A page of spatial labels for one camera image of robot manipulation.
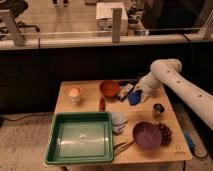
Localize cloth-covered white gripper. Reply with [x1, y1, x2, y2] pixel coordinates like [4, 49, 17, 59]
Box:
[138, 72, 161, 96]

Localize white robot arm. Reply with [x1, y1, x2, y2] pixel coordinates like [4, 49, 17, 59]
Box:
[136, 59, 213, 130]

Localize green plastic tray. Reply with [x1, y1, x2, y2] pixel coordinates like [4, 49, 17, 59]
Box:
[45, 112, 114, 165]

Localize black and white box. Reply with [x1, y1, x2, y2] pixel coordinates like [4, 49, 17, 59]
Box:
[118, 83, 134, 101]

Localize small dark blue cup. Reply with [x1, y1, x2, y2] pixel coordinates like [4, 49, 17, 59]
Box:
[153, 103, 165, 117]

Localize orange bowl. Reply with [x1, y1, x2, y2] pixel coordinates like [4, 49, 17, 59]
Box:
[99, 80, 120, 98]

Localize light blue cloth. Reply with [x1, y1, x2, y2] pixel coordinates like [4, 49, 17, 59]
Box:
[111, 112, 128, 134]

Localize purple bowl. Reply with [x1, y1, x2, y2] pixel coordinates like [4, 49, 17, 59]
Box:
[132, 122, 162, 150]

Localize blue object beside table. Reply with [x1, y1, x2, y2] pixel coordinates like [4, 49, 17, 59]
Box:
[183, 132, 195, 149]

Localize olive green tongs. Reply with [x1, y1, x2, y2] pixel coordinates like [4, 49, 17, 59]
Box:
[113, 141, 133, 156]

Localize white cup with orange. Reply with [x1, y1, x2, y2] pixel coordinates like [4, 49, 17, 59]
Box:
[68, 86, 81, 104]

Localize white cardboard box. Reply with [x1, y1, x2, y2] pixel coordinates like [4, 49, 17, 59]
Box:
[96, 2, 128, 35]

